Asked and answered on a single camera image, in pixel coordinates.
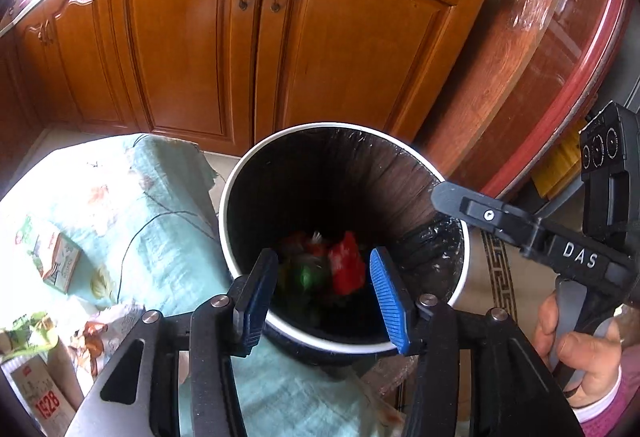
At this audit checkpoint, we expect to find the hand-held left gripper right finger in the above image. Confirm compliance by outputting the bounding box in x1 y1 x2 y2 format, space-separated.
369 246 586 437

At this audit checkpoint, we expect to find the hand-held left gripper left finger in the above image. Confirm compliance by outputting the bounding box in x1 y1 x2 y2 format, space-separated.
65 248 279 437

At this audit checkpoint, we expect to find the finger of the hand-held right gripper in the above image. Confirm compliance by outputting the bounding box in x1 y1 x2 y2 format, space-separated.
431 181 547 254

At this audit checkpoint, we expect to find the white rimmed trash bin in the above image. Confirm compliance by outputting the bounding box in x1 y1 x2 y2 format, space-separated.
218 121 471 365

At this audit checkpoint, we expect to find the green drink carton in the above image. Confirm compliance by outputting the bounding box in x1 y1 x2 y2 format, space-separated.
32 219 82 294

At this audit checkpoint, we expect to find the green juice pouch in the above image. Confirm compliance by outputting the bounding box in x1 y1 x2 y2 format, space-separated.
0 312 62 359

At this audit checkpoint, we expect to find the person's right forearm pink sleeve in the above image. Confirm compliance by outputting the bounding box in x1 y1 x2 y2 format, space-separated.
572 362 640 437

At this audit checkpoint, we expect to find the person's right hand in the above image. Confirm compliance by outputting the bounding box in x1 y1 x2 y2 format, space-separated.
531 291 626 410

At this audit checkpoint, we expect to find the green crumpled wrapper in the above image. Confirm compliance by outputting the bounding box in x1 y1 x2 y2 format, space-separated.
285 257 326 294

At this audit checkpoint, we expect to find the yellow ribbed object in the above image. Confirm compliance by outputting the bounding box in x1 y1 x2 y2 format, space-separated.
532 120 588 200

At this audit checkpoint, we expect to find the red crumpled wrapper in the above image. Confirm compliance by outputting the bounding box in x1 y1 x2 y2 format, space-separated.
327 231 368 295

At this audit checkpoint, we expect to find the teal floral tablecloth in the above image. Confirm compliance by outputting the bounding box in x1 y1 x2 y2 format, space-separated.
0 133 401 437

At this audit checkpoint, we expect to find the black bin liner bag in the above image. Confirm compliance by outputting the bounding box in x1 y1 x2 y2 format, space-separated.
231 127 463 343

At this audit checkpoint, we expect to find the round wooden table red rim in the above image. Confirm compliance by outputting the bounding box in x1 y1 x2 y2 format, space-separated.
415 0 633 218

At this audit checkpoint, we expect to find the crumpled printed plastic wrapper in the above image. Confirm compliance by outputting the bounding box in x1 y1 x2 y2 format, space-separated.
65 299 151 368

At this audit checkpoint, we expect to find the wooden cabinet door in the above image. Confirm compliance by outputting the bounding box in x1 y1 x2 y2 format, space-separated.
11 10 66 128
109 0 273 148
255 0 488 159
42 0 146 130

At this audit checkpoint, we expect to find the white box with red label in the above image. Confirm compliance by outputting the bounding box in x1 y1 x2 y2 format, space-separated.
0 351 84 437

